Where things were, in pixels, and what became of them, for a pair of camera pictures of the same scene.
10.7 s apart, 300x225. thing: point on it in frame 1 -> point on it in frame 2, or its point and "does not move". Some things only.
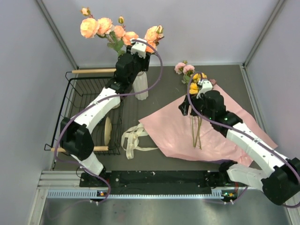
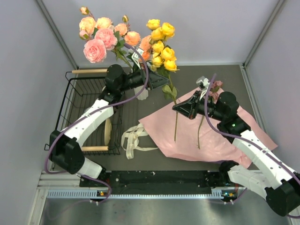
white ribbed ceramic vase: (141, 83) does not move
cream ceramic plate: (108, 131) does not move
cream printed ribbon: (130, 138) does not move
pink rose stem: (182, 68) -> (95, 50)
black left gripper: (145, 62) -> (156, 80)
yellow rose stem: (197, 138) -> (164, 59)
